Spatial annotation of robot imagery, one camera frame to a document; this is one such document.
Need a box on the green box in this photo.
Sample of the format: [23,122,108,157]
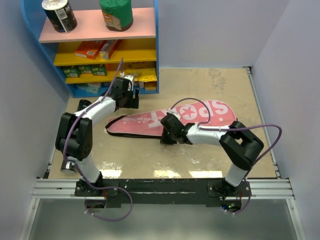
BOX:
[77,65,92,75]
[90,64,108,76]
[62,65,81,78]

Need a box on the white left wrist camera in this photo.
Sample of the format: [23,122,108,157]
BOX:
[120,71,135,91]

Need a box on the yellow snack bag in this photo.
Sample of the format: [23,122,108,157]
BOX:
[124,68,157,82]

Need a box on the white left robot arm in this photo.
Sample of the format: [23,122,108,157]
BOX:
[55,75,139,196]

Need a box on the black shuttlecock tube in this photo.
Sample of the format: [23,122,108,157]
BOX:
[60,98,93,174]

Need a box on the blue shelf unit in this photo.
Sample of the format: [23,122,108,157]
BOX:
[20,0,160,98]

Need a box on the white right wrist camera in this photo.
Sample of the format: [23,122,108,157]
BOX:
[167,108,181,121]

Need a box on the green box middle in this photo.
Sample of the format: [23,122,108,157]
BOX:
[77,65,92,75]

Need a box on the pink racket cover bag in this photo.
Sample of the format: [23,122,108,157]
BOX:
[105,100,237,139]

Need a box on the yellow box bottom shelf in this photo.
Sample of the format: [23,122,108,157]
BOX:
[144,81,157,92]

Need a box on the pale packet bottom shelf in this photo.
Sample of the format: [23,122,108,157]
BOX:
[75,82,101,95]

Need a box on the green box right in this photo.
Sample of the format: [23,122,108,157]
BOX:
[90,64,108,76]

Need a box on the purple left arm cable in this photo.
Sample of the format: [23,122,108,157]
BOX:
[62,57,134,222]

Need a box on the black white canister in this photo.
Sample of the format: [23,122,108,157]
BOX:
[41,0,78,33]

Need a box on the red white snack box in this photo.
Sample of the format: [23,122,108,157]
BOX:
[99,39,122,61]

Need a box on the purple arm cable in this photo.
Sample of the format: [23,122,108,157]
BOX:
[62,57,134,222]
[170,97,283,216]

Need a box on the green brown canister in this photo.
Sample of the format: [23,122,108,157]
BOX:
[99,0,134,32]

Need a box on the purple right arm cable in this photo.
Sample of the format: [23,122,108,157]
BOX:
[170,97,283,216]

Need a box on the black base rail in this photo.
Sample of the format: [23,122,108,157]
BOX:
[74,178,252,213]

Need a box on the orange snack box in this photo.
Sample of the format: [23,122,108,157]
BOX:
[74,40,104,60]

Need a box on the green box left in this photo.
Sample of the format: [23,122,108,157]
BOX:
[62,65,81,78]

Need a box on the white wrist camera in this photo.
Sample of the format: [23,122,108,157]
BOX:
[120,71,135,91]
[167,108,181,121]

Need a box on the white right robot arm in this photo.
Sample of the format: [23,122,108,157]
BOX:
[160,112,264,197]

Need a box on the aluminium frame rail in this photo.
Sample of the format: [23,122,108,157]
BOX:
[31,178,295,200]

